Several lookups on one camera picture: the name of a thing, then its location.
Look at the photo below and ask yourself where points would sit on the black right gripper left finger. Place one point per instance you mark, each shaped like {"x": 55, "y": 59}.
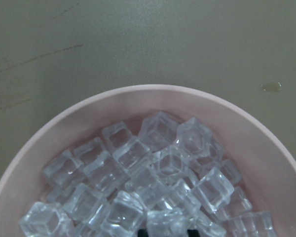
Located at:
{"x": 142, "y": 233}

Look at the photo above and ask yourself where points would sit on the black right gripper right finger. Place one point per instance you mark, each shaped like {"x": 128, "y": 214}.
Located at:
{"x": 193, "y": 233}

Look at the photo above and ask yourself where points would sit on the pink bowl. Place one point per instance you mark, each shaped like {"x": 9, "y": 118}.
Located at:
{"x": 268, "y": 169}

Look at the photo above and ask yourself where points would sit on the pile of clear ice cubes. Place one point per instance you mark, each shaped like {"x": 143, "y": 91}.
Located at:
{"x": 167, "y": 178}

